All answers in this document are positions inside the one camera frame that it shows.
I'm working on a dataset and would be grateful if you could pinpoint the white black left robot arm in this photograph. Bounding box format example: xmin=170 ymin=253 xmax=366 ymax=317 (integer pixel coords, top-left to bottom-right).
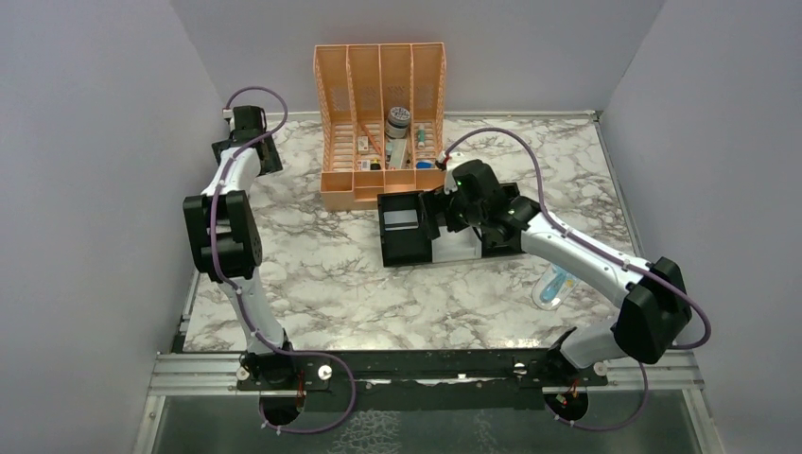
xmin=183 ymin=105 xmax=298 ymax=389

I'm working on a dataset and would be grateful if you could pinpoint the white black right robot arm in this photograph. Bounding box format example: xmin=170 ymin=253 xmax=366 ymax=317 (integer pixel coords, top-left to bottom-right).
xmin=419 ymin=160 xmax=692 ymax=385

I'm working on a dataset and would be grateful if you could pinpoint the white middle card bin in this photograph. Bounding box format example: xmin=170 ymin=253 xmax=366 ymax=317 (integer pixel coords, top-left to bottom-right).
xmin=432 ymin=226 xmax=482 ymax=264

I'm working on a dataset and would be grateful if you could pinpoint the black right card bin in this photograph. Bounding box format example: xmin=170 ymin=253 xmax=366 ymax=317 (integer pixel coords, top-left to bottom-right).
xmin=476 ymin=183 xmax=531 ymax=258

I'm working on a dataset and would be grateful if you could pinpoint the black card bin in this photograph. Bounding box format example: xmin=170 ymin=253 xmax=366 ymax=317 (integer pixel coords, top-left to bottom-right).
xmin=476 ymin=183 xmax=531 ymax=258
xmin=376 ymin=191 xmax=433 ymax=268

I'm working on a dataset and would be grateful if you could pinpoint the silver credit card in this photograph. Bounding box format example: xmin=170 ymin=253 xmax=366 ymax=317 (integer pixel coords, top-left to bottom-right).
xmin=383 ymin=209 xmax=419 ymax=231

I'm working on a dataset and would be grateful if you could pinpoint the black left card bin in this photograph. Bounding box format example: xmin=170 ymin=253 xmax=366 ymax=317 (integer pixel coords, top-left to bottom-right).
xmin=376 ymin=191 xmax=433 ymax=268

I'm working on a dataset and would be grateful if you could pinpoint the green white small tube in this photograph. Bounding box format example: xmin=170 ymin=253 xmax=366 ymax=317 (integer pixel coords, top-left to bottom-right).
xmin=415 ymin=124 xmax=427 ymax=149

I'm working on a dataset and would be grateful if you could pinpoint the grey round jar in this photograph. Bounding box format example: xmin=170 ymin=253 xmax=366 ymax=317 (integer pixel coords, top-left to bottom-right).
xmin=385 ymin=106 xmax=411 ymax=140

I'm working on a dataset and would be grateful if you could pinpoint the clear blue plastic package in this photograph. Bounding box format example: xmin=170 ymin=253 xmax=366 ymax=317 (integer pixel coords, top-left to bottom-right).
xmin=531 ymin=264 xmax=581 ymax=310

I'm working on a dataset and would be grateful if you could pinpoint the orange plastic file organizer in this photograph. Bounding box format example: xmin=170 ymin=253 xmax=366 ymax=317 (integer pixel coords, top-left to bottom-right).
xmin=313 ymin=43 xmax=446 ymax=212

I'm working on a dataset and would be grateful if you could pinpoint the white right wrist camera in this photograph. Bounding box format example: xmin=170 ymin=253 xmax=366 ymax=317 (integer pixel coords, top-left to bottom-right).
xmin=435 ymin=151 xmax=467 ymax=195

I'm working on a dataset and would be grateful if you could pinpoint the black metal base rail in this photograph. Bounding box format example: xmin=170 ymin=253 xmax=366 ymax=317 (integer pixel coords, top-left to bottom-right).
xmin=149 ymin=349 xmax=703 ymax=415

